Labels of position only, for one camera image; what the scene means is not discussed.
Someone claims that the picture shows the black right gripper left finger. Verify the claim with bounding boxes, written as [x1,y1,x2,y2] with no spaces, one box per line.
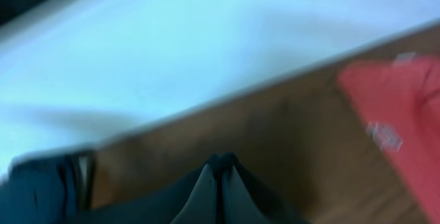
[171,164,217,224]

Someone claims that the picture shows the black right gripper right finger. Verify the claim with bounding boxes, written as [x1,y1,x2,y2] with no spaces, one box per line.
[222,166,270,224]

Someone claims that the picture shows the black t-shirt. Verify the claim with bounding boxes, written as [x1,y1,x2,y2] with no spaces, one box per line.
[68,153,306,224]

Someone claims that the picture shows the navy folded trousers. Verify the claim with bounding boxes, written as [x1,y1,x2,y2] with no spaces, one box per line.
[1,150,96,224]

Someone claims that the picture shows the red t-shirt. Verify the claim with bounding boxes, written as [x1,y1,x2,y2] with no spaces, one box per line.
[338,55,439,223]

